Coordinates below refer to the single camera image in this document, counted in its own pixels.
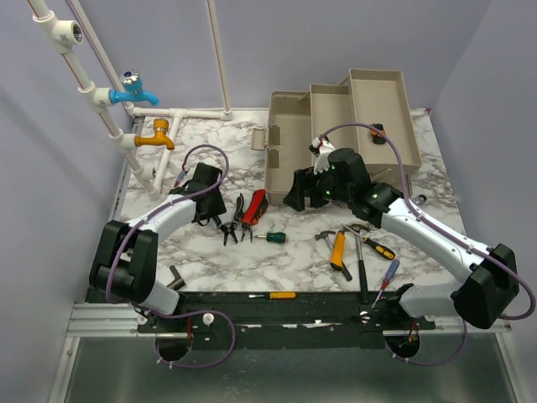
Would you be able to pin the beige translucent tool box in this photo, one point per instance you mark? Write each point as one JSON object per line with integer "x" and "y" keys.
{"x": 348, "y": 109}

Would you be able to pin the red black pliers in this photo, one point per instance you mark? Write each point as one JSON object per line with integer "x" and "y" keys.
{"x": 257, "y": 207}

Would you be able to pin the black handle long hammer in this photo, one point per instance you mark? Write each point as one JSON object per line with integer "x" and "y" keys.
{"x": 363, "y": 281}

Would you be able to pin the green stubby screwdriver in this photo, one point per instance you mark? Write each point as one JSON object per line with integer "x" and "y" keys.
{"x": 274, "y": 237}

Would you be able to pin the blue red screwdriver left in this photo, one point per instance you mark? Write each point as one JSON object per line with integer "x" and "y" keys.
{"x": 181, "y": 176}

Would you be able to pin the blue red screwdriver right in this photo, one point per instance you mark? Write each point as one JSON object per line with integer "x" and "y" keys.
{"x": 388, "y": 277}

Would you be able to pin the grey wire stripper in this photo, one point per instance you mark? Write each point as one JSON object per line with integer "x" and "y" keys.
{"x": 228, "y": 228}

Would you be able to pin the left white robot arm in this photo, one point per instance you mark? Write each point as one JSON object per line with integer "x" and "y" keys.
{"x": 126, "y": 257}

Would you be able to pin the blue red screwdriver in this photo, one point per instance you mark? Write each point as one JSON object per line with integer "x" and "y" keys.
{"x": 388, "y": 277}
{"x": 181, "y": 176}

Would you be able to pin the blue water tap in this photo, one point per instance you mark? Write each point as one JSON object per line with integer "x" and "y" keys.
{"x": 133, "y": 90}

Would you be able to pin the metal socket wrench bar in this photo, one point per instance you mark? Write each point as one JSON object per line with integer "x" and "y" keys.
{"x": 178, "y": 282}

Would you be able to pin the orange water tap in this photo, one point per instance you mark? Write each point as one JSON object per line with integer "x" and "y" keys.
{"x": 160, "y": 137}

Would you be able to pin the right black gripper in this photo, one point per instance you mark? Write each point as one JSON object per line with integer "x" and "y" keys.
{"x": 304, "y": 180}

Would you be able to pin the small claw hammer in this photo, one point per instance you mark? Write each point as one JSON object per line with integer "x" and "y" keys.
{"x": 325, "y": 235}

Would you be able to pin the silver ratchet wrench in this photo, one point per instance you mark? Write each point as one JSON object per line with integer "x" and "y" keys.
{"x": 420, "y": 199}

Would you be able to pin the orange hex key set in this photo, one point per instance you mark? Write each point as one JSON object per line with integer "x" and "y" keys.
{"x": 377, "y": 133}

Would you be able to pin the yellow black screwdriver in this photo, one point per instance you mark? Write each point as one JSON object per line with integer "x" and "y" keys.
{"x": 363, "y": 231}

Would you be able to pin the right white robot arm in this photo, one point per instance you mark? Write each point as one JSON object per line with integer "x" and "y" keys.
{"x": 483, "y": 284}

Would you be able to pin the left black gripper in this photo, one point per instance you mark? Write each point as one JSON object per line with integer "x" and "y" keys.
{"x": 217, "y": 207}

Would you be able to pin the white pvc pipe frame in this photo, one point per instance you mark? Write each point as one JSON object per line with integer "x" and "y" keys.
{"x": 147, "y": 163}

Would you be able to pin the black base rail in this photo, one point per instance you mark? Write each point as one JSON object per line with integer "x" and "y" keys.
{"x": 213, "y": 321}

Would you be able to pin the orange handle screwdriver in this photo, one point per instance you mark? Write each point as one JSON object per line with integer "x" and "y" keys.
{"x": 281, "y": 295}

